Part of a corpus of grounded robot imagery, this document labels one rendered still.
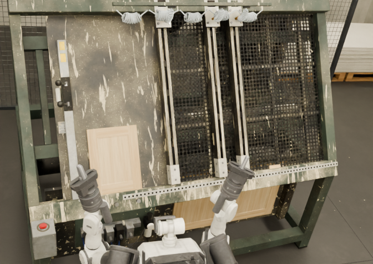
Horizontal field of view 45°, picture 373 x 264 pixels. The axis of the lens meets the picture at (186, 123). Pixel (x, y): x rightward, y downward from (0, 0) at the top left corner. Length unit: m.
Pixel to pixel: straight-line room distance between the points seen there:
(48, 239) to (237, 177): 1.12
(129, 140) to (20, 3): 1.01
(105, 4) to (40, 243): 1.41
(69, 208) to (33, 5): 1.19
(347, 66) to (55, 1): 5.15
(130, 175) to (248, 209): 1.22
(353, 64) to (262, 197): 3.88
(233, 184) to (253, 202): 1.67
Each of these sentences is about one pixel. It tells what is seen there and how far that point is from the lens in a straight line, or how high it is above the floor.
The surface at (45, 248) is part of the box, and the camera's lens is 2.65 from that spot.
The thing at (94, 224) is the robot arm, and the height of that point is 1.40.
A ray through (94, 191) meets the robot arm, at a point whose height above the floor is 1.53.
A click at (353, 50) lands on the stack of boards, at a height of 0.50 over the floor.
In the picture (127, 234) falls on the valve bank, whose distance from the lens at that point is 2.85.
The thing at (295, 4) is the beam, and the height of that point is 1.90.
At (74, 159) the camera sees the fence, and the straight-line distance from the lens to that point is 2.77.
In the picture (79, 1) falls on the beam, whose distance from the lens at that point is 2.79.
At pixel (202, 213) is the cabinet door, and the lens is 3.51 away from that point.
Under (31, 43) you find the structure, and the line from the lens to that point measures 2.85.
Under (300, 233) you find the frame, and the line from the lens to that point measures 3.92.
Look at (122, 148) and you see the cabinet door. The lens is 2.84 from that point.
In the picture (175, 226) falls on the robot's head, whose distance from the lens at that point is 1.90.
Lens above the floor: 2.79
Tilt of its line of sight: 32 degrees down
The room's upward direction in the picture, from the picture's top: 8 degrees clockwise
